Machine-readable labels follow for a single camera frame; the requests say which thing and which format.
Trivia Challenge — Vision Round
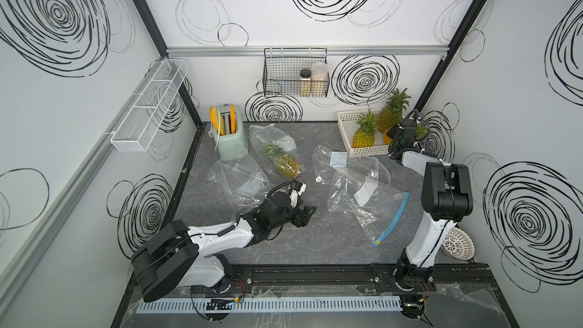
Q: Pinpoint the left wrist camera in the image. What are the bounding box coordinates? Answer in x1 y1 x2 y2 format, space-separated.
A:
288 180 307 197

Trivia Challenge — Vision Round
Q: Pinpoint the black wire basket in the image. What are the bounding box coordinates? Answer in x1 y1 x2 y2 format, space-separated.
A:
262 47 329 98

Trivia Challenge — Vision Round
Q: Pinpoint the white lid jar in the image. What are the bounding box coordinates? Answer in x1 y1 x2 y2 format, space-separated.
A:
311 62 329 97

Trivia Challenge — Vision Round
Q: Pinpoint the white woven ball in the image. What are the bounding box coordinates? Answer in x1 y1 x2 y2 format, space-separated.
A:
441 227 476 261

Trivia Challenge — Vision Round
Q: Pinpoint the zip-top bag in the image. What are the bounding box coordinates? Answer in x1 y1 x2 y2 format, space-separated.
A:
249 125 305 180
327 169 409 246
206 154 271 213
312 145 391 185

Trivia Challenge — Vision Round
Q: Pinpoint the white wire shelf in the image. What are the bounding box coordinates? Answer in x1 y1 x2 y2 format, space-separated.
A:
110 58 188 152

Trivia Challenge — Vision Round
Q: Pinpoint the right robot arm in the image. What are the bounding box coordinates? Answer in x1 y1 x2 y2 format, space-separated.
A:
387 109 474 292

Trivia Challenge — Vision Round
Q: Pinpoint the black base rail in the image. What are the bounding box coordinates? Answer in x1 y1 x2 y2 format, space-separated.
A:
136 264 493 300

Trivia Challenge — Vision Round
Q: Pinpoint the white plastic basket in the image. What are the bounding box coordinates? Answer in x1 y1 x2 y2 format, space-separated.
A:
337 109 389 157

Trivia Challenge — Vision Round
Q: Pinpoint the grey cable duct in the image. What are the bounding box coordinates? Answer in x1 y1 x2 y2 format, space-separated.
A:
136 296 402 314

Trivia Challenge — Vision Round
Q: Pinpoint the mint green toaster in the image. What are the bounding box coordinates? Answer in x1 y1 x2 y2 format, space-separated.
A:
210 105 248 160

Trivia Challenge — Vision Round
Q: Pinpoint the orange toast slice right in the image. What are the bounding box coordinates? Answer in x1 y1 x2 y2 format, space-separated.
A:
229 105 238 135

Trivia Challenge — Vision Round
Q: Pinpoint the yellow toast slice left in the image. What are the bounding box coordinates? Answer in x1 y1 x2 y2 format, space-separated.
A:
210 106 226 136

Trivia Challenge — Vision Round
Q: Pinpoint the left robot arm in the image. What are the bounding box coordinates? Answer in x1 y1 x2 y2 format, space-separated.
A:
131 180 317 303

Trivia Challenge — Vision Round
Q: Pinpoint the black lid spice jar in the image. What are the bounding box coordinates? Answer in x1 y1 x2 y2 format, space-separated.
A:
300 68 312 97

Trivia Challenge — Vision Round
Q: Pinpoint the pineapple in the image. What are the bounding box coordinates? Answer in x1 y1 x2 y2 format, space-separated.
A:
352 110 377 148
383 123 428 147
264 144 303 179
376 88 411 133

